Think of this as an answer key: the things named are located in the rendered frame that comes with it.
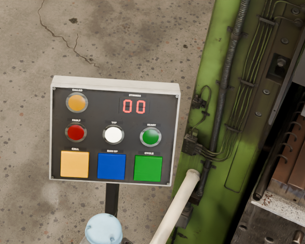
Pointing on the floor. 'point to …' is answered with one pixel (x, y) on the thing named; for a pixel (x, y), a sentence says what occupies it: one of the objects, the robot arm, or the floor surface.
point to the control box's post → (112, 198)
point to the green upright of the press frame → (212, 200)
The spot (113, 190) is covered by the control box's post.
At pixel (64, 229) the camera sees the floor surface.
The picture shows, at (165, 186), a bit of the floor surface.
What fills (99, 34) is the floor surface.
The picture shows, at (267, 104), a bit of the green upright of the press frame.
